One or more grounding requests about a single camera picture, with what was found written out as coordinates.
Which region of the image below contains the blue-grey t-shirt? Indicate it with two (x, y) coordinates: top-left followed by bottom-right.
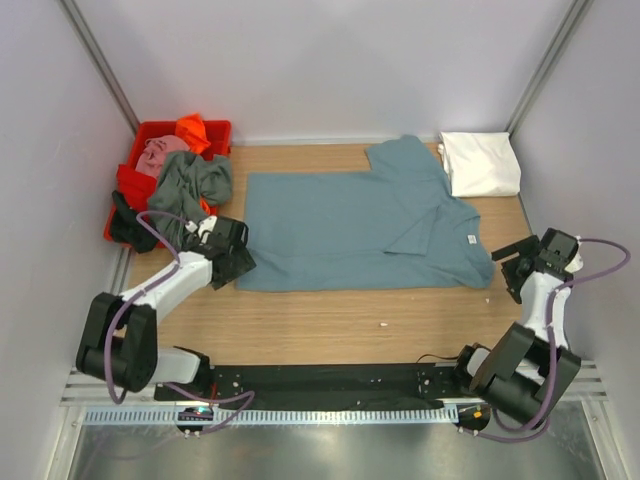
(236, 135), (495, 292)

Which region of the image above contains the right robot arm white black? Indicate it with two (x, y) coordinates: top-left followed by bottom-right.
(450, 228), (581, 429)

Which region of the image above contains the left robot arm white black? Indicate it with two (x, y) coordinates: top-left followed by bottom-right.
(76, 211), (256, 404)

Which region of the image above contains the dark grey t-shirt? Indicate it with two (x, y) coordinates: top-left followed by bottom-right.
(148, 151), (233, 223)

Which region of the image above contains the folded white t-shirt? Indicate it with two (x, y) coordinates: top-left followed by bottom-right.
(439, 132), (521, 198)

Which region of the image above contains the black t-shirt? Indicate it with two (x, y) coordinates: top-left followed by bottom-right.
(108, 190), (158, 254)

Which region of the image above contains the red plastic bin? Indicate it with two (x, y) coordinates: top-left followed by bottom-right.
(104, 120), (231, 249)

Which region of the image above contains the red t-shirt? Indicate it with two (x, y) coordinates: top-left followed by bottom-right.
(116, 165), (157, 212)

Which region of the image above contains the pink t-shirt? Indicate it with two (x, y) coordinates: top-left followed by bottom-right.
(136, 135), (189, 179)

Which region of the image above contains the orange t-shirt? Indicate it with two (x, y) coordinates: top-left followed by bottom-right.
(175, 113), (211, 154)

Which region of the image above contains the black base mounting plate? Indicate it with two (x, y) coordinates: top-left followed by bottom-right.
(182, 363), (469, 412)

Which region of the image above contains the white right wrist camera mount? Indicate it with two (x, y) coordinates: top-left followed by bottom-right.
(564, 236), (584, 274)

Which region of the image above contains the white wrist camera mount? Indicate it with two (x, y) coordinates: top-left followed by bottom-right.
(564, 236), (584, 274)
(185, 215), (218, 240)

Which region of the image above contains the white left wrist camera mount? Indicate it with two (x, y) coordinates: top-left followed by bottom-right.
(185, 215), (218, 240)

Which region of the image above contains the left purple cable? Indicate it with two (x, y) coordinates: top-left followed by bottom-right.
(102, 209), (256, 432)

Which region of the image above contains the grey slotted cable duct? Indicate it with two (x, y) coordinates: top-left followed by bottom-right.
(83, 405), (459, 427)

